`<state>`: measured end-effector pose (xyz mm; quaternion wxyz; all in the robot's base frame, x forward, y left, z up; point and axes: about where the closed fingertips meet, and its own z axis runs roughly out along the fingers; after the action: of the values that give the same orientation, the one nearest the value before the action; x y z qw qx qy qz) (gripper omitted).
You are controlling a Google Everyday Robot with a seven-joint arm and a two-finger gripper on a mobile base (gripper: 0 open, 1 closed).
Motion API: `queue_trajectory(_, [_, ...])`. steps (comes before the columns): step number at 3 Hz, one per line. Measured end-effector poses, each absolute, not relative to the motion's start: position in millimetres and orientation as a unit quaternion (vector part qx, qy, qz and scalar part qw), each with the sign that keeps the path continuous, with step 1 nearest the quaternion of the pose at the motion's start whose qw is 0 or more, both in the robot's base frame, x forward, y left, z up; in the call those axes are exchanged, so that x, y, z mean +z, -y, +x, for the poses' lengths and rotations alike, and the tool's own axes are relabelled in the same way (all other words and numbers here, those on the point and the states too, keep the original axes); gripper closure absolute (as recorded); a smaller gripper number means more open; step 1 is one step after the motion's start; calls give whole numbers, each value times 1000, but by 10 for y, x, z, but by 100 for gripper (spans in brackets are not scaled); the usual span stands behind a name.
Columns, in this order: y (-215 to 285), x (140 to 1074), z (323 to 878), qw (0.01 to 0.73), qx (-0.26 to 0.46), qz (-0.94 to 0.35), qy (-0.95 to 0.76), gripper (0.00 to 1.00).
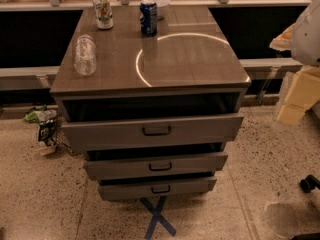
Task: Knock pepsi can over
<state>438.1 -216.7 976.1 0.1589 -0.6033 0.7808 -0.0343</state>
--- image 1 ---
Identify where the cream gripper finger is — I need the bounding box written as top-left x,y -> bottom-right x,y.
276,67 -> 320,125
269,24 -> 295,51

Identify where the black snack bag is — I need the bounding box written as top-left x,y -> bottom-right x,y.
38,119 -> 56,146

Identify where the grey drawer cabinet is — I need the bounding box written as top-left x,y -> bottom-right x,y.
51,6 -> 251,187

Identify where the bottom grey drawer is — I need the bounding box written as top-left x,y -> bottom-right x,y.
98,176 -> 217,201

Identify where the white bowl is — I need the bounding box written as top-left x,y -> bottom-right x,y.
152,0 -> 171,19

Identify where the blue pepsi can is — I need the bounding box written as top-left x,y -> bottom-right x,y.
140,0 -> 157,36

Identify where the wire mesh basket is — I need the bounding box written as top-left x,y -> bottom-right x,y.
55,116 -> 77,156

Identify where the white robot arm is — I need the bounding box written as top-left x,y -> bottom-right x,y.
269,0 -> 320,125

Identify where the grey drawer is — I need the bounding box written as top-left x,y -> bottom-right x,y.
98,176 -> 217,201
62,113 -> 243,152
84,152 -> 227,180

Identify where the top grey drawer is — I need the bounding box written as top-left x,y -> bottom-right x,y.
62,113 -> 243,152

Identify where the black chair caster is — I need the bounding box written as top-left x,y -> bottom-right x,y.
300,175 -> 320,193

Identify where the white green soda can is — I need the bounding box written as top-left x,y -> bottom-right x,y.
93,0 -> 113,30

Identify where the middle grey drawer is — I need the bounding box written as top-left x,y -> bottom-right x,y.
84,152 -> 227,180

